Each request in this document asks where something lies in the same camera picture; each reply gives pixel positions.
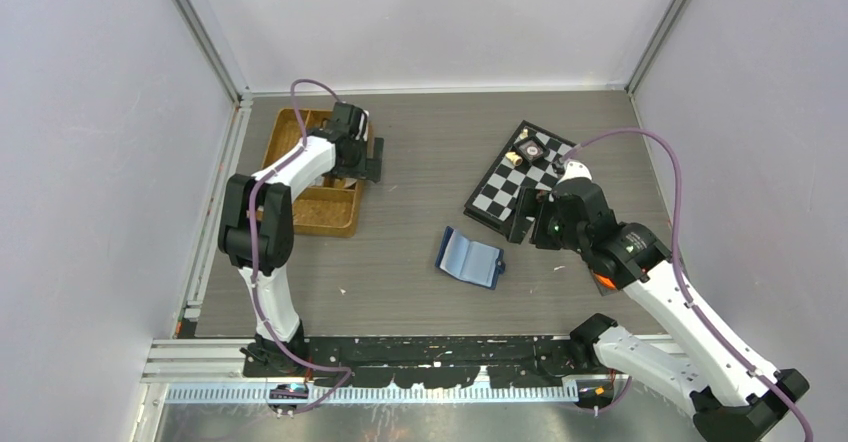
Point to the woven bamboo cutlery tray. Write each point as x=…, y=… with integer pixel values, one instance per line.
x=329, y=206

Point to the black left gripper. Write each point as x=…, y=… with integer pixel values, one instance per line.
x=369, y=167

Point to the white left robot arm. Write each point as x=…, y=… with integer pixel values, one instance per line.
x=257, y=221

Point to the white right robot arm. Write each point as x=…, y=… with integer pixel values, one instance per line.
x=730, y=392

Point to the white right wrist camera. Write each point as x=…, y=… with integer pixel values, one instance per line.
x=574, y=169

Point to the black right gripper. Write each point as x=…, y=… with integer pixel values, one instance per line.
x=527, y=205

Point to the blue card holder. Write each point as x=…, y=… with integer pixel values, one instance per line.
x=469, y=261

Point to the black white chessboard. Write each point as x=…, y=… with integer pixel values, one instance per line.
x=493, y=200

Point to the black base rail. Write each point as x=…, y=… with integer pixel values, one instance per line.
x=435, y=362

